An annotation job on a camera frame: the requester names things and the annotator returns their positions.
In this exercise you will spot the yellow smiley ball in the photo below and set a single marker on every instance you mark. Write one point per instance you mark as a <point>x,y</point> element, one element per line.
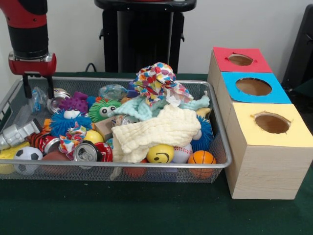
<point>160,154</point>

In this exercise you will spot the black flat panel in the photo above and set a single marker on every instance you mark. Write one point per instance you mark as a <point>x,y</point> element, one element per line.
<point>303,49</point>

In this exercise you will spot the mint green waffle cloth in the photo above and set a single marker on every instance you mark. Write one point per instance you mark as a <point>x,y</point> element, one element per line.
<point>132,107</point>

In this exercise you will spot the crushed clear plastic bottle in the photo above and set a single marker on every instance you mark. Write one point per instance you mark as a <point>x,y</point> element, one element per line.
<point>39,100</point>

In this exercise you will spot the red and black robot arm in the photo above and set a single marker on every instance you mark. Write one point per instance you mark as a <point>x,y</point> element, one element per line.
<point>27,29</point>

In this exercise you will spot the dark green table cloth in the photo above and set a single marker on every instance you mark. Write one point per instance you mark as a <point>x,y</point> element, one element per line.
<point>305,89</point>
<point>122,208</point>

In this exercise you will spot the polka dot cloth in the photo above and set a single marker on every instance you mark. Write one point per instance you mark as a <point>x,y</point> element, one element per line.
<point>156,80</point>

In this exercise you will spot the wooden box with three holes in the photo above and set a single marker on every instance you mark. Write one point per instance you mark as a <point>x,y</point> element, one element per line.
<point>264,171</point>

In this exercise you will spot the small soccer ball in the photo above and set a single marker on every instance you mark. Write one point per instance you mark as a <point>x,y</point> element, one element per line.
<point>28,154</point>

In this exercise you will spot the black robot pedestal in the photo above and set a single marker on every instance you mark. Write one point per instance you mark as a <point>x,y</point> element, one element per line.
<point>141,36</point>

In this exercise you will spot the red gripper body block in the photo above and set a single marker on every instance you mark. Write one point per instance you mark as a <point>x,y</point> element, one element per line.
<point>33,67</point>

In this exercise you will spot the shallow silver mesh bin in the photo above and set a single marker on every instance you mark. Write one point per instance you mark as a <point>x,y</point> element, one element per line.
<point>171,175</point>

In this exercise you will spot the small orange basketball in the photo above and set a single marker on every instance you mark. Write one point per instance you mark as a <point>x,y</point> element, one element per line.
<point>201,157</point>

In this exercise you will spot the grey crushed bottle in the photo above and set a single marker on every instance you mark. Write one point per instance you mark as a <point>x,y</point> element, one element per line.
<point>17,133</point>

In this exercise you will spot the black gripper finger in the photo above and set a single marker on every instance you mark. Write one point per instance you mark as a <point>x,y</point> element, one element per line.
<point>27,85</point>
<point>50,86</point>

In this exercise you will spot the cream waffle cloth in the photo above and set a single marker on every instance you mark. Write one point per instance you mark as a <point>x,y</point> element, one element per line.
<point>156,129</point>

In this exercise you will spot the blue spiky toy small eyes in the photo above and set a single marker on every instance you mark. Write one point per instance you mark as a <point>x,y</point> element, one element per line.
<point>58,123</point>

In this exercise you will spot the green spiky toy with eyes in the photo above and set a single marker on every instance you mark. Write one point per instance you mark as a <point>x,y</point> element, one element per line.
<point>95,115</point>

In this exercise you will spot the purple knobbly toy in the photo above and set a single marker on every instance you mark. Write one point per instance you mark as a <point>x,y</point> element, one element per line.
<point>75,102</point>

